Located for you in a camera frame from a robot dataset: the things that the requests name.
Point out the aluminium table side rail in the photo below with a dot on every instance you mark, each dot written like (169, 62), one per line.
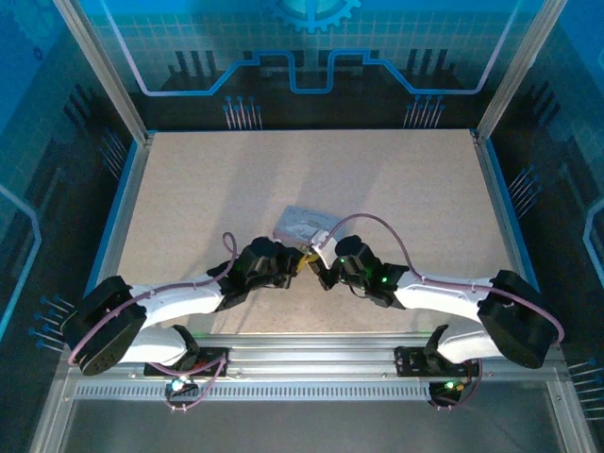
(500, 222)
(122, 226)

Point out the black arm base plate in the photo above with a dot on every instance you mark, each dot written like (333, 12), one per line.
(410, 361)
(212, 365)

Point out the aluminium front mounting rail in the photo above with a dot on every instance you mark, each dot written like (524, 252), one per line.
(307, 351)

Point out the pastel cartoon print tin box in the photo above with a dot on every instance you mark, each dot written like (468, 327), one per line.
(307, 224)

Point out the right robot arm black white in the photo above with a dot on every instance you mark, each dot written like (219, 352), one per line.
(448, 297)

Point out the aluminium frame post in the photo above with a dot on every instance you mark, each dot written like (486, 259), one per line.
(519, 71)
(101, 71)

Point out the small lit connector board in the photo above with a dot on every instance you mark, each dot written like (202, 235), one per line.
(450, 385)
(178, 384)

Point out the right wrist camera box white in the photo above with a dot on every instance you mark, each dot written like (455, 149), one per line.
(323, 250)

